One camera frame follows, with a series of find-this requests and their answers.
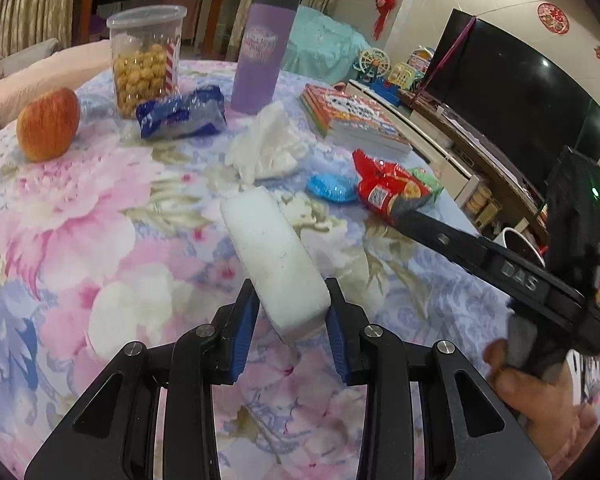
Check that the round red wall decal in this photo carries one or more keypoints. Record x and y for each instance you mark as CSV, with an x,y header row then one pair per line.
x,y
553,18

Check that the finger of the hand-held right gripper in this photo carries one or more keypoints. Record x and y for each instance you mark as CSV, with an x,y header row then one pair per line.
x,y
440,235

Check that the white bin with black liner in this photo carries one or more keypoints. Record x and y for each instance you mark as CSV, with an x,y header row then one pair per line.
x,y
512,237

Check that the purple water bottle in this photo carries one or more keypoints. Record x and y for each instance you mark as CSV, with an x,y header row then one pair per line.
x,y
262,50

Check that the white foam packing piece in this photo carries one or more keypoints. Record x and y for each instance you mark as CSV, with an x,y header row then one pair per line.
x,y
275,260

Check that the small blue foil wrapper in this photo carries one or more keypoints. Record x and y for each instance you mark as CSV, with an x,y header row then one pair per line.
x,y
332,189

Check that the stack of colourful books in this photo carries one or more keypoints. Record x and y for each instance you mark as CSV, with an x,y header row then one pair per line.
x,y
355,120

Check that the colourful toy house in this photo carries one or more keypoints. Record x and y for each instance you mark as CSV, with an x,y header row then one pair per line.
x,y
410,67

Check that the teal cloth covered furniture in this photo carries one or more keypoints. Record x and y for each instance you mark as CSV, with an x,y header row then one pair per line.
x,y
325,45

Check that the clear jar of yellow snacks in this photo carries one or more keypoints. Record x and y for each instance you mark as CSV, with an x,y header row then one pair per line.
x,y
140,70

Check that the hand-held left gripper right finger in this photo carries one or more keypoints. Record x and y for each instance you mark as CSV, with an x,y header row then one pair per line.
x,y
337,350

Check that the white tissue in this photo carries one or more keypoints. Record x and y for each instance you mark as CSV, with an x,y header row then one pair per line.
x,y
270,145

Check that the red snack packet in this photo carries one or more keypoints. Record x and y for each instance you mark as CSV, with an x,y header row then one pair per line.
x,y
385,190

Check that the green cardboard box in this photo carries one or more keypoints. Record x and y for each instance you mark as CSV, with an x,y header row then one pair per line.
x,y
430,180

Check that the ferris wheel toy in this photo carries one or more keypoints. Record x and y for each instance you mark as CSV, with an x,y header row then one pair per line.
x,y
372,65

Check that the pink beige sofa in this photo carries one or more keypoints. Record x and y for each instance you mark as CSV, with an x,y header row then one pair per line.
x,y
40,67

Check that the floral tablecloth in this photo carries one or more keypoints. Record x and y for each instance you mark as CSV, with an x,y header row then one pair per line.
x,y
105,260

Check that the red apple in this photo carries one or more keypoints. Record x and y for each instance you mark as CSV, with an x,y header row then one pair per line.
x,y
47,125

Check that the blue plastic wrapper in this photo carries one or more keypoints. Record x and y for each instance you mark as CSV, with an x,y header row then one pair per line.
x,y
180,115

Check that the black flat television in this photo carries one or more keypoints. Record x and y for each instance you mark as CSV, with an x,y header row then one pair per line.
x,y
510,80

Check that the yellow stacked containers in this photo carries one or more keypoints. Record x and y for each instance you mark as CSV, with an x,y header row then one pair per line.
x,y
480,200

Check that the person's right hand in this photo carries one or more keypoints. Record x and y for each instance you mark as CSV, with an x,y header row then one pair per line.
x,y
535,410

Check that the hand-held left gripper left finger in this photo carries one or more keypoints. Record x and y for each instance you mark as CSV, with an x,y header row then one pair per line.
x,y
242,345

